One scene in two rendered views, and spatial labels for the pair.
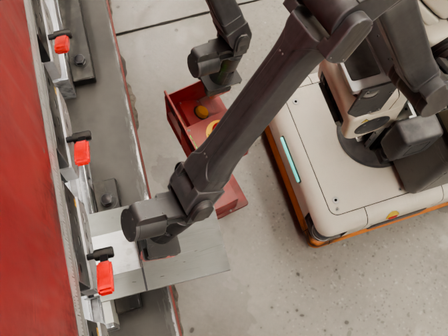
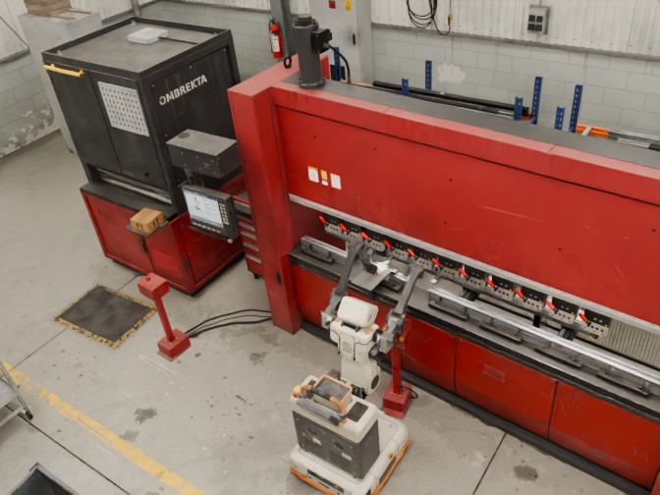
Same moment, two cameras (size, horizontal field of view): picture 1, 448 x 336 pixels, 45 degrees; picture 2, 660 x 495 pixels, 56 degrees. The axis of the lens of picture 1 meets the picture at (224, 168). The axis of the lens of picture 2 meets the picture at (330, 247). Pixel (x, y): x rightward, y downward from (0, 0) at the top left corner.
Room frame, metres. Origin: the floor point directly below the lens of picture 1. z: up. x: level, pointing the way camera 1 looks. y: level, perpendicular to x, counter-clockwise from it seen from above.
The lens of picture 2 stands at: (3.35, -1.66, 3.98)
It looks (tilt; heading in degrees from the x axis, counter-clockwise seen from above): 37 degrees down; 155
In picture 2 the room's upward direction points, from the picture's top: 6 degrees counter-clockwise
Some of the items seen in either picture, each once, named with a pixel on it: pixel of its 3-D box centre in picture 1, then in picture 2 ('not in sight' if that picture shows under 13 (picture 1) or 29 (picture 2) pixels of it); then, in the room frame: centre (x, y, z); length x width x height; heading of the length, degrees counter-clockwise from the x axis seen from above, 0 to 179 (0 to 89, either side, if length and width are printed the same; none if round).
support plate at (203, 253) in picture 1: (157, 243); (370, 276); (0.21, 0.11, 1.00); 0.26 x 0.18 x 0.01; 113
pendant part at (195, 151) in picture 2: not in sight; (212, 191); (-0.83, -0.66, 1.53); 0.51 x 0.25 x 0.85; 29
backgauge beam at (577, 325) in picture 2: not in sight; (448, 269); (0.40, 0.67, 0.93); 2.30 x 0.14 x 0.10; 23
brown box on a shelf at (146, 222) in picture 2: not in sight; (144, 219); (-1.54, -1.13, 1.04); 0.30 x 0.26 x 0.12; 27
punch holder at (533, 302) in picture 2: not in sight; (533, 295); (1.23, 0.70, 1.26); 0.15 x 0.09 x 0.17; 23
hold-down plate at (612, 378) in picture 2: not in sight; (623, 382); (1.83, 0.90, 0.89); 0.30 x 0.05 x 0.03; 23
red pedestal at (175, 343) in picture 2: not in sight; (163, 315); (-0.99, -1.30, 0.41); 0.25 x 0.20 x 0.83; 113
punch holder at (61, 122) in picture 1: (38, 130); (401, 246); (0.31, 0.31, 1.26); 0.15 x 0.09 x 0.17; 23
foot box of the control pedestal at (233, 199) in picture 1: (210, 192); (396, 399); (0.61, 0.04, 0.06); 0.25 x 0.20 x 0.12; 126
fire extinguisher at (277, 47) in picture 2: not in sight; (275, 37); (-5.20, 1.81, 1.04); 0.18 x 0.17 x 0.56; 27
